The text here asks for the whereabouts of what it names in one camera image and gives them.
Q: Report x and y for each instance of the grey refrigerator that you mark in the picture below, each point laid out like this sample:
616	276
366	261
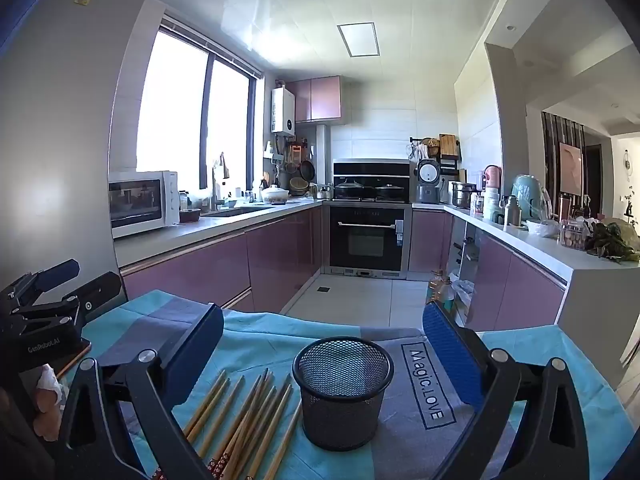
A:
65	160

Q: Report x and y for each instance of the small steel kettle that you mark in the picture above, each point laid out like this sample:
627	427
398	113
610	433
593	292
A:
325	191

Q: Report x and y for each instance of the white gas water heater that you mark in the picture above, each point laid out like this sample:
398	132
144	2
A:
283	110

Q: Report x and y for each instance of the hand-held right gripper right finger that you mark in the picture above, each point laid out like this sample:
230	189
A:
450	350

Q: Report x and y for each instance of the white microwave oven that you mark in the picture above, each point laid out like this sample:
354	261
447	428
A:
142	202

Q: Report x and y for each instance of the dark red bowl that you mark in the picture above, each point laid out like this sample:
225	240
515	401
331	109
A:
190	216

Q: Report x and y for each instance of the person's left hand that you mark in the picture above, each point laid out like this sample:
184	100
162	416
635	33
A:
47	405

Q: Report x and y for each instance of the leafy green vegetables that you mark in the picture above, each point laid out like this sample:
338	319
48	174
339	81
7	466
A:
612	242

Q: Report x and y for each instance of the stainless steel thermos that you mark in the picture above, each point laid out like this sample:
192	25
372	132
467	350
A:
511	210

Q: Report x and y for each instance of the black built-in oven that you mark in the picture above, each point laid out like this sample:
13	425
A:
367	240

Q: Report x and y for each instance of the pink wall cabinet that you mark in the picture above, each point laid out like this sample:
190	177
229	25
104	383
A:
317	97

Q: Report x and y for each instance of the teal and grey tablecloth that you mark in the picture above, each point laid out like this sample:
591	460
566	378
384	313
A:
280	330

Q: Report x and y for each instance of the kitchen window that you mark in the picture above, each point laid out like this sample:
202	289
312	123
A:
175	110

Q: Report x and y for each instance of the pink base cabinets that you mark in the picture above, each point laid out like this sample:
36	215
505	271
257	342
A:
200	270
510	285

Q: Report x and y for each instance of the black mesh utensil holder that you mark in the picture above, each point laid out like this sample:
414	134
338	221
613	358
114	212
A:
342	395

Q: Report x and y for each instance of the bundle of wooden chopsticks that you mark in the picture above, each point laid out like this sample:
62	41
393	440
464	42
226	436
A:
260	410

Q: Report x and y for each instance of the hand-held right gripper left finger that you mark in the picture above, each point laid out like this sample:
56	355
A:
192	355

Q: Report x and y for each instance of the white rice cooker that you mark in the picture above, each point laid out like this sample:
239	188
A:
429	180

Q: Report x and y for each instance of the black integrated stove hood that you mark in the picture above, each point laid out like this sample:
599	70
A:
372	170

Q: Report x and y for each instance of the rectangular ceiling light panel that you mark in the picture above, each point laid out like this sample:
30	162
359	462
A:
357	40

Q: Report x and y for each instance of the stainless steel pot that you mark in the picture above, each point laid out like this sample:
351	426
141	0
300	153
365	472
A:
462	194

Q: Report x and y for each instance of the white tissue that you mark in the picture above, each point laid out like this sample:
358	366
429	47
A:
50	376

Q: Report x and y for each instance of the pink wall picture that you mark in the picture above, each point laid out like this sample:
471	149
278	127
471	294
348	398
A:
570	167

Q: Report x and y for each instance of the white and mint canister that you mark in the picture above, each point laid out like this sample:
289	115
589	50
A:
492	205

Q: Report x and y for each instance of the black wok with lid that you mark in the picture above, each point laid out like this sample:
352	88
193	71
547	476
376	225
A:
389	191
352	190

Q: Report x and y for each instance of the pink electric kettle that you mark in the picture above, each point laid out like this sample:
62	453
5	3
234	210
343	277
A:
492	176

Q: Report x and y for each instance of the metal sink faucet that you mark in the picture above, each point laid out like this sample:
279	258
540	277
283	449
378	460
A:
215	190

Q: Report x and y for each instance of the wooden cutting board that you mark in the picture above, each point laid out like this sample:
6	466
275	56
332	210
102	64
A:
448	146

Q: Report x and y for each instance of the clear egg box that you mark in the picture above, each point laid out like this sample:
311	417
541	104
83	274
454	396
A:
574	235

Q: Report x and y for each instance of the white plastic bag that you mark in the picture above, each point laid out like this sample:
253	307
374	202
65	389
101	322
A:
462	292

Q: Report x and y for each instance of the yellow cooking oil bottle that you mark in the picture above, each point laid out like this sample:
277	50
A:
433	287

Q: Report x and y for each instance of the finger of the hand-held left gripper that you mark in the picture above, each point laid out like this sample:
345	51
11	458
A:
100	287
55	272

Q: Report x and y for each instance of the woven basket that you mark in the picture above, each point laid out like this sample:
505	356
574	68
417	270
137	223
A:
299	185

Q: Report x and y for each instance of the white casserole pot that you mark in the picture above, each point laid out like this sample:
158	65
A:
274	194

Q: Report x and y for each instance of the white kitchen countertop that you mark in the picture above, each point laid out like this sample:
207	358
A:
150	240

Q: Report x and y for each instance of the hanging black frying pan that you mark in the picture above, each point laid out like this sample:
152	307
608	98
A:
307	170

